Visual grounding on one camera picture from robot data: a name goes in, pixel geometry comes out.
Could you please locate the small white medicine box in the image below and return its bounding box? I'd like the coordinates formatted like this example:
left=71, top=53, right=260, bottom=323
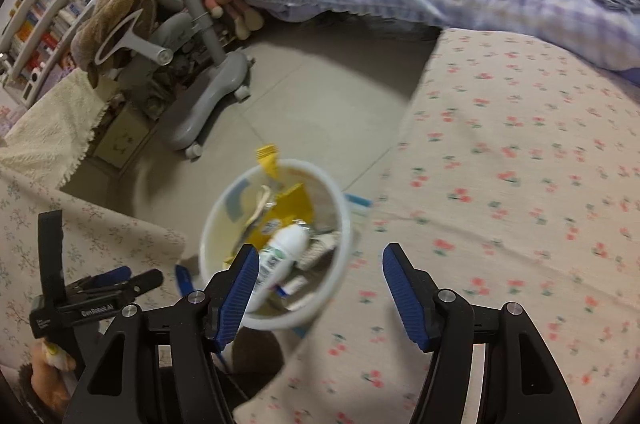
left=276, top=276, right=309, bottom=300

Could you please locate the grey swivel chair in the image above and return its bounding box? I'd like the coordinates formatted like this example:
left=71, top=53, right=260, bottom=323
left=70, top=0, right=251, bottom=158

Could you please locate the white plastic bin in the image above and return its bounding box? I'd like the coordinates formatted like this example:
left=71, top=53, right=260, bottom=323
left=199, top=159, right=354, bottom=333

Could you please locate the person's left hand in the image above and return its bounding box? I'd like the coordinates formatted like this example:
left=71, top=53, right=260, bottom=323
left=31, top=340, right=78, bottom=411

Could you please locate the floral print cloth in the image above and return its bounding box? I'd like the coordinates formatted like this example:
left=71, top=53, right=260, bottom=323
left=0, top=169, right=186, bottom=376

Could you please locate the white tissue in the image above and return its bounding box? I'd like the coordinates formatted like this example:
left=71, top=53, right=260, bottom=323
left=297, top=227, right=344, bottom=270

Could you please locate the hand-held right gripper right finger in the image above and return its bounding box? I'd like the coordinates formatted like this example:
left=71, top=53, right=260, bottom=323
left=381, top=243, right=583, bottom=424

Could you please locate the white bookshelf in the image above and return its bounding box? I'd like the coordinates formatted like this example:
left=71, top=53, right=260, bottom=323
left=0, top=0, right=99, bottom=106

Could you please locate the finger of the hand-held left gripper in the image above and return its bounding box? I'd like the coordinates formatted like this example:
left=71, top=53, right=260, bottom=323
left=69, top=266, right=132, bottom=295
left=82, top=269, right=165, bottom=303

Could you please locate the orange yellow wrapper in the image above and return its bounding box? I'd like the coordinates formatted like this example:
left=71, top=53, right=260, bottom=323
left=256, top=145, right=281, bottom=179

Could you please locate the cream fringed towel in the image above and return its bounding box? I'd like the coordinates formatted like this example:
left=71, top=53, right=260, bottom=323
left=0, top=69, right=109, bottom=190

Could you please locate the cherry print tablecloth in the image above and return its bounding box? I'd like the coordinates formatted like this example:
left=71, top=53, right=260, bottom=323
left=232, top=27, right=640, bottom=424

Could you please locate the cardboard box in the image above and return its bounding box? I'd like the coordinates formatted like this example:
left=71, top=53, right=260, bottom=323
left=95, top=109, right=151, bottom=168

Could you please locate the row of books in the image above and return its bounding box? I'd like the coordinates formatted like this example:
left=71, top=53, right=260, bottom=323
left=9, top=0, right=96, bottom=72

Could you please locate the yellow snack packet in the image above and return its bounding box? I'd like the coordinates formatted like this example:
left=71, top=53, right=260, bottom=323
left=222, top=183, right=316, bottom=266

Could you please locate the white bottle with green label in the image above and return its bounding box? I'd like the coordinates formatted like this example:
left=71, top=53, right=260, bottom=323
left=257, top=224, right=309, bottom=301

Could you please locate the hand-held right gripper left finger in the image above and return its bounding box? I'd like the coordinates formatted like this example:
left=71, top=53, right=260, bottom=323
left=60, top=244, right=261, bottom=424

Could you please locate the beige plush toy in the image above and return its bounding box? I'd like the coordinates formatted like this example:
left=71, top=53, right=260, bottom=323
left=220, top=0, right=266, bottom=40

